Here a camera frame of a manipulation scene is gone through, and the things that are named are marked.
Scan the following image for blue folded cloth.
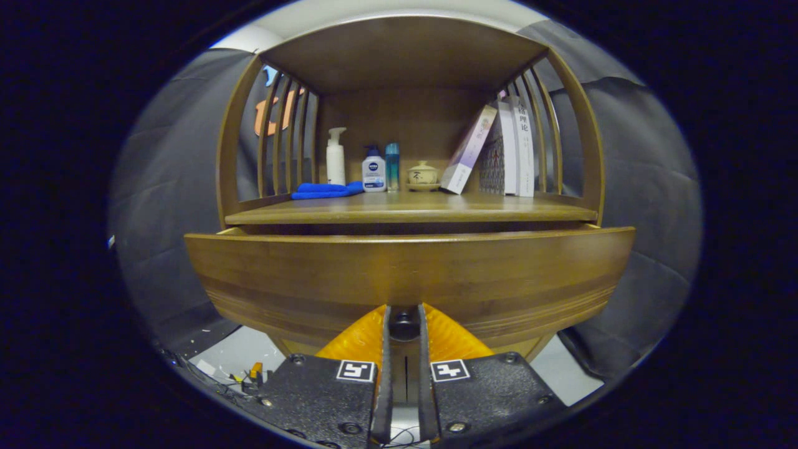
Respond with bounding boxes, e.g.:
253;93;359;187
291;181;365;200

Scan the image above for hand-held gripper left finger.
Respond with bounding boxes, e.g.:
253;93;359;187
249;304;394;449

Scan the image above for beige lidded ceramic teacup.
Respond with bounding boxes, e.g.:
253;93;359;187
407;161;441;191

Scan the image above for wooden countertop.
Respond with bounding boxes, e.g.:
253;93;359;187
224;190;599;225

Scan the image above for brown wooden drawer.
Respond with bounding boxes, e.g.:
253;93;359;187
185;224;637;362

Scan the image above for brown wooden cabinet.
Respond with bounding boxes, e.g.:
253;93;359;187
215;16;605;406

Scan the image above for plain white book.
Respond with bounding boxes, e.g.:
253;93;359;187
496;100;518;195

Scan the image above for dark patterned book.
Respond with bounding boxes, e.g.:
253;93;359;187
479;134;507;194

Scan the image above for white book black characters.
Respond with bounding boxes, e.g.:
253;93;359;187
511;95;537;198

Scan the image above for purple and white box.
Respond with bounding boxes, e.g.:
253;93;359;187
440;105;498;195

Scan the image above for white pump bottle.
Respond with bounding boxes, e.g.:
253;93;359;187
326;127;347;186

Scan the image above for thin black cable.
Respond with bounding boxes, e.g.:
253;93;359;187
382;426;425;448

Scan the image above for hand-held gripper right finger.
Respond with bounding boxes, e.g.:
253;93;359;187
416;303;568;449

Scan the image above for white lotion bottle blue cap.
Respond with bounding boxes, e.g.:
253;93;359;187
362;145;387;192

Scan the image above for slim teal bottle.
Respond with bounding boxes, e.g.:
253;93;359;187
385;143;401;192

